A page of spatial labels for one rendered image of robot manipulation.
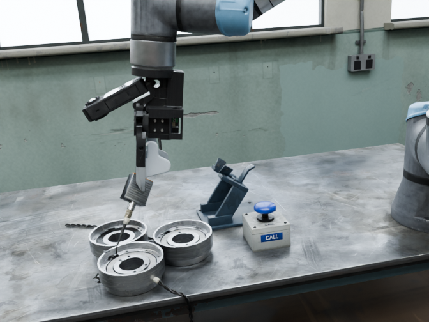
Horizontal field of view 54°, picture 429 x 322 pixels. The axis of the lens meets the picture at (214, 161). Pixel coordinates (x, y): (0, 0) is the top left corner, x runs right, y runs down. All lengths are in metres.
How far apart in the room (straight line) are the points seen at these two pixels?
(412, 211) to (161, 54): 0.53
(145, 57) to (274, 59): 1.78
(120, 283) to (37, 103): 1.78
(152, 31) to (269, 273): 0.42
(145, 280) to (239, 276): 0.15
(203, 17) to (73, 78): 1.70
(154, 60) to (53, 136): 1.73
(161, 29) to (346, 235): 0.49
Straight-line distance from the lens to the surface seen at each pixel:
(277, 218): 0.78
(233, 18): 0.66
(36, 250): 0.89
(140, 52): 0.69
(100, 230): 0.83
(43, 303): 0.72
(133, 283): 0.66
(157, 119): 0.71
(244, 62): 2.37
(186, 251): 0.71
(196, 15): 0.67
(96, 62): 2.29
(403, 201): 0.88
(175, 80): 0.71
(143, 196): 0.76
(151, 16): 0.68
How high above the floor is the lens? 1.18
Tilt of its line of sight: 17 degrees down
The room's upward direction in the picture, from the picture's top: 4 degrees counter-clockwise
